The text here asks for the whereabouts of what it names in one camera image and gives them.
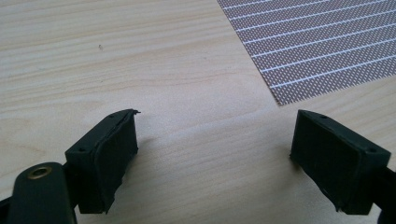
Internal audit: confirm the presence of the brown woven striped placemat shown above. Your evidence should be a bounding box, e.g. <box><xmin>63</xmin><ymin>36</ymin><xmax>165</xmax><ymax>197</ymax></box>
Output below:
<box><xmin>216</xmin><ymin>0</ymin><xmax>396</xmax><ymax>106</ymax></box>

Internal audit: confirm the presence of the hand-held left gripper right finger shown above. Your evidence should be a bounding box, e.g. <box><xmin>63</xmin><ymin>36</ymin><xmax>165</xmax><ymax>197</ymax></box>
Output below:
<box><xmin>290</xmin><ymin>109</ymin><xmax>392</xmax><ymax>216</ymax></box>

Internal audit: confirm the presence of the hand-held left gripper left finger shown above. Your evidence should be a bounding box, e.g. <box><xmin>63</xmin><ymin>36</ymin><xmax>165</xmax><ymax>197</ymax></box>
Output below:
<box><xmin>64</xmin><ymin>108</ymin><xmax>141</xmax><ymax>215</ymax></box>

